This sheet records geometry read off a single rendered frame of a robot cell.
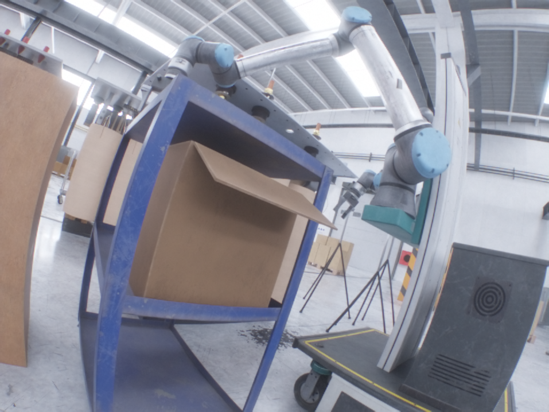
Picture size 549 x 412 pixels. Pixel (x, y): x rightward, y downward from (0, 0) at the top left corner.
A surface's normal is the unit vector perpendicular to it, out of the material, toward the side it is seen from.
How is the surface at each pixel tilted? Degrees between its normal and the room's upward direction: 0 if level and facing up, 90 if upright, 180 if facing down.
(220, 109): 90
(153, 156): 90
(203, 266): 90
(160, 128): 90
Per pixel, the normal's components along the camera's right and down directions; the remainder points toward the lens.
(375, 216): -0.74, -0.30
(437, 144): -0.01, -0.03
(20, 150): 0.71, 0.16
